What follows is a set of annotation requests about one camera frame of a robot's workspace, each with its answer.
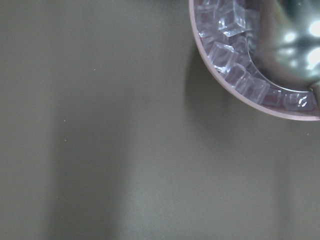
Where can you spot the metal ice scoop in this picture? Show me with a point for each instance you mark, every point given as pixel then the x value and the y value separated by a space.
pixel 284 44

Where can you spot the clear ice cubes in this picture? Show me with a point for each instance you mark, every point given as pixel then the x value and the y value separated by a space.
pixel 230 50

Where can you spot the pink bowl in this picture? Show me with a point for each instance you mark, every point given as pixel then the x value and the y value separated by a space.
pixel 225 82

